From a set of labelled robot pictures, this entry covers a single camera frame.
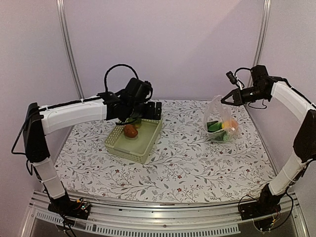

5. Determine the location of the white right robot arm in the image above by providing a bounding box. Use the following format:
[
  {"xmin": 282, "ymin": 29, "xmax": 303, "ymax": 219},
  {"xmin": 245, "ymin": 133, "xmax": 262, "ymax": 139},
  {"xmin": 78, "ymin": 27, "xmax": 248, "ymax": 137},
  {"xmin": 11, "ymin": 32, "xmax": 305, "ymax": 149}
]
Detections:
[{"xmin": 221, "ymin": 76, "xmax": 316, "ymax": 215}]

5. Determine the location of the green bok choy toy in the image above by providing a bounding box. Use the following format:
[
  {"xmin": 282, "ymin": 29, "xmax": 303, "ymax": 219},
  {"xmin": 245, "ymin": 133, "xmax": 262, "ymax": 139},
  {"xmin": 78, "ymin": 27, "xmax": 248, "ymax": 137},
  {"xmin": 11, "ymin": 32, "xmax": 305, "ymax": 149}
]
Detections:
[{"xmin": 206, "ymin": 120, "xmax": 230, "ymax": 142}]

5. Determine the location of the yellow-green fruit toy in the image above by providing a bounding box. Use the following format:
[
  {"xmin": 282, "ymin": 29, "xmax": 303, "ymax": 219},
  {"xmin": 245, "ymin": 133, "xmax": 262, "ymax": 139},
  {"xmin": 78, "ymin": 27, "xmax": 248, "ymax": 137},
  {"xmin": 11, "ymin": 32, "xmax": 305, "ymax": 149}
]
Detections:
[{"xmin": 127, "ymin": 118, "xmax": 142, "ymax": 129}]

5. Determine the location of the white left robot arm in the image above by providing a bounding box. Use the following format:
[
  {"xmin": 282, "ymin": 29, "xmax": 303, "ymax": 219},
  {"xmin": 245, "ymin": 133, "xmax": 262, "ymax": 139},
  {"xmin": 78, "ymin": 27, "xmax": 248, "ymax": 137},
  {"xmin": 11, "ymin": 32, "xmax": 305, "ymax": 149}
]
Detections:
[{"xmin": 22, "ymin": 78, "xmax": 162, "ymax": 214}]

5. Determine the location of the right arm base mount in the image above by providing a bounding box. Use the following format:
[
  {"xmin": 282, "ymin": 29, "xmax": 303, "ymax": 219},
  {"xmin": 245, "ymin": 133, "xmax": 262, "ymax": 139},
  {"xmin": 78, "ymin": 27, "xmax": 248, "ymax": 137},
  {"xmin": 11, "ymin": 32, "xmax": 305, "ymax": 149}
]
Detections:
[{"xmin": 237, "ymin": 195, "xmax": 281, "ymax": 220}]

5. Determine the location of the beige perforated plastic basket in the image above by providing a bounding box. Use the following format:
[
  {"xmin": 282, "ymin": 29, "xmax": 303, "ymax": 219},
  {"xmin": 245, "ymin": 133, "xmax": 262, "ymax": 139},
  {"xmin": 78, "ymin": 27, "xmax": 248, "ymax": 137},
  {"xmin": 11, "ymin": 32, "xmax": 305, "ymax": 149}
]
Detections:
[{"xmin": 105, "ymin": 119, "xmax": 162, "ymax": 164}]

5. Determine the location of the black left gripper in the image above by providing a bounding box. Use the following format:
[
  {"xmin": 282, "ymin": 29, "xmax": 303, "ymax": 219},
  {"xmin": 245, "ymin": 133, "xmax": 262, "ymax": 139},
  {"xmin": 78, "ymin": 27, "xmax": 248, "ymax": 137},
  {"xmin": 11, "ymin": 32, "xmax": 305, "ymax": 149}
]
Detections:
[{"xmin": 127, "ymin": 101, "xmax": 161, "ymax": 119}]

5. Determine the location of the yellow lemon toy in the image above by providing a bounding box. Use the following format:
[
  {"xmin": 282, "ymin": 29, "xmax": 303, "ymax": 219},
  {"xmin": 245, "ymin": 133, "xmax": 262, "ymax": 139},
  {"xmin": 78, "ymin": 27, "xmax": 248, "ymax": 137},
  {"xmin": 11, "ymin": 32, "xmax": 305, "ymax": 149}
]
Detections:
[{"xmin": 222, "ymin": 121, "xmax": 231, "ymax": 129}]

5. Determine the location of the orange fruit toy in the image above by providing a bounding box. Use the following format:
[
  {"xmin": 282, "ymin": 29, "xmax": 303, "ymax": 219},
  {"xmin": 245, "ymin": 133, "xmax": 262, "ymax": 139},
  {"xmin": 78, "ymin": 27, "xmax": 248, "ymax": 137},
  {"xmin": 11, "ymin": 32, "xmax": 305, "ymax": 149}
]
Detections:
[{"xmin": 228, "ymin": 118, "xmax": 238, "ymax": 131}]

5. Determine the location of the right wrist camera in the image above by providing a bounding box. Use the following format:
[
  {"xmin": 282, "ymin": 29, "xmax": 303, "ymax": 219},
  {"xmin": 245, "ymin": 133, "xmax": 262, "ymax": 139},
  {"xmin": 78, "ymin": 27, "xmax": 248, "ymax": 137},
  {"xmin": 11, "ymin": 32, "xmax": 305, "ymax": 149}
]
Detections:
[{"xmin": 226, "ymin": 71, "xmax": 244, "ymax": 90}]

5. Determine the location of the aluminium front rail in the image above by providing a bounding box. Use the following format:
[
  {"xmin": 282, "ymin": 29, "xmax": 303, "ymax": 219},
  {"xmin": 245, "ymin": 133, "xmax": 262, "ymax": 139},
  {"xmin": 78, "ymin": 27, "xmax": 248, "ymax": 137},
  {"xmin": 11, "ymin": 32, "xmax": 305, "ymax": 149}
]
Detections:
[{"xmin": 21, "ymin": 191, "xmax": 309, "ymax": 237}]

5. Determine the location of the clear zip top bag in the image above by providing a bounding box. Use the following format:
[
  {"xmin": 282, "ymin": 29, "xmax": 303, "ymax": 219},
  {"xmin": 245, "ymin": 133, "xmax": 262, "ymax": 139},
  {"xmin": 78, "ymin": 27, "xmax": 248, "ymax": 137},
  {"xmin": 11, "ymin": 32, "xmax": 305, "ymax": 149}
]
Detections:
[{"xmin": 202, "ymin": 95, "xmax": 238, "ymax": 143}]

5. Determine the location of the brown potato toy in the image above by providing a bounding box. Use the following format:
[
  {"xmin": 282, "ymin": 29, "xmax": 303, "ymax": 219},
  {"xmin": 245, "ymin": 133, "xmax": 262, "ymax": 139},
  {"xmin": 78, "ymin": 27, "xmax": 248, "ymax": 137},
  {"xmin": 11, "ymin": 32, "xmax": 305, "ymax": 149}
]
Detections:
[{"xmin": 123, "ymin": 124, "xmax": 138, "ymax": 138}]

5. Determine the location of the floral patterned tablecloth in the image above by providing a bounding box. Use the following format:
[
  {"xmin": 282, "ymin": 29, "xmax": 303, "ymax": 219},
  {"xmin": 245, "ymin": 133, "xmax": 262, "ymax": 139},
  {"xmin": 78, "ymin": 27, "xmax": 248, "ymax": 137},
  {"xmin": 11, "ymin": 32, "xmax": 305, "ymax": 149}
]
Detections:
[{"xmin": 55, "ymin": 100, "xmax": 275, "ymax": 202}]

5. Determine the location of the left aluminium frame post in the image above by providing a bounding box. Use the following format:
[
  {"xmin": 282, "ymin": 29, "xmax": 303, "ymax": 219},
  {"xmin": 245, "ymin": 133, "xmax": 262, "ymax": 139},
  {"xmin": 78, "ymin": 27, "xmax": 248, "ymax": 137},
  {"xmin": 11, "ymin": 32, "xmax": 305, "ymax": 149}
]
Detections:
[{"xmin": 56, "ymin": 0, "xmax": 84, "ymax": 99}]

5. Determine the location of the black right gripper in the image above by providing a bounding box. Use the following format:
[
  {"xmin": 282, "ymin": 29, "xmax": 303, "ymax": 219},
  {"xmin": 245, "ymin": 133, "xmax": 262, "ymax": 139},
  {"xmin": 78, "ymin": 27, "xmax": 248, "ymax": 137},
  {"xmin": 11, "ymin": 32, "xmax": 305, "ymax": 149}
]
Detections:
[{"xmin": 222, "ymin": 85, "xmax": 270, "ymax": 106}]

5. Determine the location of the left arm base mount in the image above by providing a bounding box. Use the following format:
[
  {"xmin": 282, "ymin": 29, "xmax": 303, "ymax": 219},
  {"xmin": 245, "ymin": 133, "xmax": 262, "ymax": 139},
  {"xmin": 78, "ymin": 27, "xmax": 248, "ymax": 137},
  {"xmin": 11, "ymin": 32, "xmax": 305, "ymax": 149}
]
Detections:
[{"xmin": 48, "ymin": 195, "xmax": 91, "ymax": 220}]

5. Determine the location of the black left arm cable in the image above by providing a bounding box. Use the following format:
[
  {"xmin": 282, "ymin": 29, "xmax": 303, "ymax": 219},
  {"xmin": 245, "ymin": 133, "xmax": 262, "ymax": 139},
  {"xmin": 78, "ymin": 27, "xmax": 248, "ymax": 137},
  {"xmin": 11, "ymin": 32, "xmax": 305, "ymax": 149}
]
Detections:
[{"xmin": 103, "ymin": 64, "xmax": 139, "ymax": 93}]

